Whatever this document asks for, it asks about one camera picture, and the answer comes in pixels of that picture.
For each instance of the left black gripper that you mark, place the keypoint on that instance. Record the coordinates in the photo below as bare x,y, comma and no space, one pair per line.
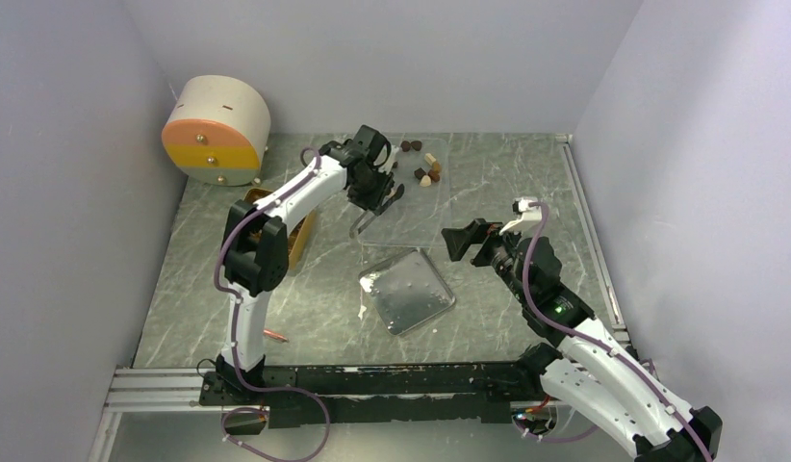
374,202

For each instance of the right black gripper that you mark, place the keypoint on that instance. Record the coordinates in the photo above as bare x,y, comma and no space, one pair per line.
458,241

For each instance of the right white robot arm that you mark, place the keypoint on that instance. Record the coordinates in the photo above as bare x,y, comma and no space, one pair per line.
580,362

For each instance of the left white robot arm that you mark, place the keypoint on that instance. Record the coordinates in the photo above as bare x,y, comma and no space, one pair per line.
254,256

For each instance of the gold chocolate box tray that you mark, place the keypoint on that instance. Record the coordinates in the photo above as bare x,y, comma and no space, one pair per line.
300,235

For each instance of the clear plastic tray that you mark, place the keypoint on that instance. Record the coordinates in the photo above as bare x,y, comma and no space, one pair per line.
419,216

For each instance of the square silver metal lid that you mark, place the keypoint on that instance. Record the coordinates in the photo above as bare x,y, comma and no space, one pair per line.
406,290

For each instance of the round pastel drawer box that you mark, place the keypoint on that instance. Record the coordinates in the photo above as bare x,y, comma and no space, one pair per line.
218,131

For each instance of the red pen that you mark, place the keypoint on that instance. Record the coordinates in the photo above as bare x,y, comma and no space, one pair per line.
274,336

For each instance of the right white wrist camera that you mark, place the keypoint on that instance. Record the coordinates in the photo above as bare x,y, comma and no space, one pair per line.
528,214

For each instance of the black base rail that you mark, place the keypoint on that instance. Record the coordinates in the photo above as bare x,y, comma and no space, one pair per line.
492,392

